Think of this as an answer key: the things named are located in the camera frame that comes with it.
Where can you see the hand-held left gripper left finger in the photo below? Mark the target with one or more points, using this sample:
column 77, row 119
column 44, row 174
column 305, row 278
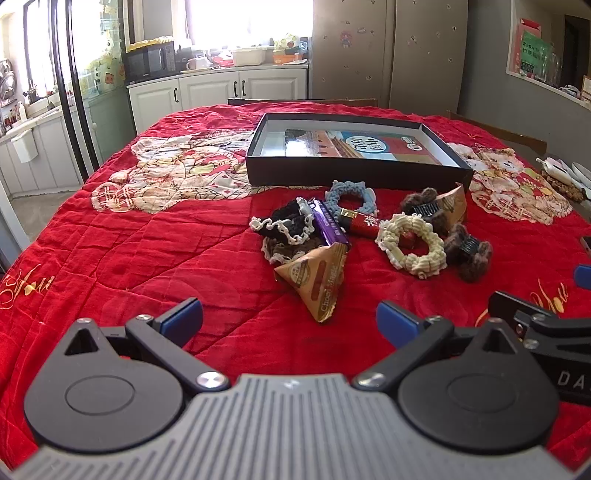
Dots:
column 182, row 321

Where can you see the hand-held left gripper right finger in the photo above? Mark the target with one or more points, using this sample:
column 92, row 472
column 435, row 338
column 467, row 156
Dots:
column 395, row 323

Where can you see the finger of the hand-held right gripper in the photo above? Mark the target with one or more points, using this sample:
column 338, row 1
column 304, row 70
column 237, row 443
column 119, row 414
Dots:
column 545, row 325
column 584, row 278

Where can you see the cream knitted scrunchie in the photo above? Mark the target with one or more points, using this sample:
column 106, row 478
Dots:
column 431, row 249

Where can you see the brown triangular snack packet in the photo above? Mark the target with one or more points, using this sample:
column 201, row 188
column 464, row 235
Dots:
column 318, row 277
column 456, row 203

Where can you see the brown fuzzy hair claw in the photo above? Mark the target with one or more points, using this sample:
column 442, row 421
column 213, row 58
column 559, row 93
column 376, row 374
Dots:
column 475, row 264
column 411, row 201

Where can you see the red patterned lighter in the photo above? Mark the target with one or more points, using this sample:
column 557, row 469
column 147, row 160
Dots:
column 361, row 222

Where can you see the purple lighter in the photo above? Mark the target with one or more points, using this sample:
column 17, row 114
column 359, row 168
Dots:
column 328, row 224

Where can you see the blue knitted scrunchie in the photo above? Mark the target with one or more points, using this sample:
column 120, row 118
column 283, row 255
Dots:
column 333, row 196

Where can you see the black white-trimmed scrunchie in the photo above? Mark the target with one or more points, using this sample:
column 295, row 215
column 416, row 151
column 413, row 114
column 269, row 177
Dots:
column 286, row 221

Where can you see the black shallow cardboard box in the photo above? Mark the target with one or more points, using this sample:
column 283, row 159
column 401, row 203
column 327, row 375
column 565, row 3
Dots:
column 351, row 173

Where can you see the red bear printed blanket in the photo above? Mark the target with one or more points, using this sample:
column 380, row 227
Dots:
column 138, row 258

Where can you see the woven brown coaster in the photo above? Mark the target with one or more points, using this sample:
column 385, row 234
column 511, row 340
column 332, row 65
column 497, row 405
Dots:
column 565, row 189

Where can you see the white plate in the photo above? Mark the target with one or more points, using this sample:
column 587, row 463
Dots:
column 584, row 177

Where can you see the white pink small object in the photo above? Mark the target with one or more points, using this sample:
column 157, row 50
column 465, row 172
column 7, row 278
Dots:
column 554, row 168

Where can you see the clear drinking glasses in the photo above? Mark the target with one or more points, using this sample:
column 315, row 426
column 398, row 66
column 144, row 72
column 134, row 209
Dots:
column 554, row 69

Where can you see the green card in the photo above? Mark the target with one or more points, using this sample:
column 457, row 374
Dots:
column 536, row 57

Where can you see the white kitchen cabinet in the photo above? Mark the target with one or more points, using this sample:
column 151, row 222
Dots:
column 207, row 92

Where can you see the white hanging bin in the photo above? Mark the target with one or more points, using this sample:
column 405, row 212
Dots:
column 24, row 146

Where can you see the dark wooden chair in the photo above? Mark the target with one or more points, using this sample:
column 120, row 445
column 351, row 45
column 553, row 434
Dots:
column 300, row 102

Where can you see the red card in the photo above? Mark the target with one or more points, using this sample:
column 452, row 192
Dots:
column 516, row 46

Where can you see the white mug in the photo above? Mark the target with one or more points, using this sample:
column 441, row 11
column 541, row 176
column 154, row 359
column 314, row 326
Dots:
column 198, row 63

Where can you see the black microwave oven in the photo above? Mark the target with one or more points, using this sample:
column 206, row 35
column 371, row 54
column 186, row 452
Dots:
column 147, row 62

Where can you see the beige double-door refrigerator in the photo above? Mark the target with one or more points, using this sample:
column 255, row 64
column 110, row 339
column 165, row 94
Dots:
column 392, row 55

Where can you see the white plastic basin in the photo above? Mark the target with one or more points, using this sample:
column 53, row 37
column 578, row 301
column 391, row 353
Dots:
column 251, row 56

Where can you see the black framed glass door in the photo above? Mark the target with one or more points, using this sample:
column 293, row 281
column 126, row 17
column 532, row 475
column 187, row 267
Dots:
column 74, row 69

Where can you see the yellow microwave cover cloth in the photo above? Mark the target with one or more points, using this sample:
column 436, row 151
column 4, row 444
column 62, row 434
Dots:
column 147, row 44

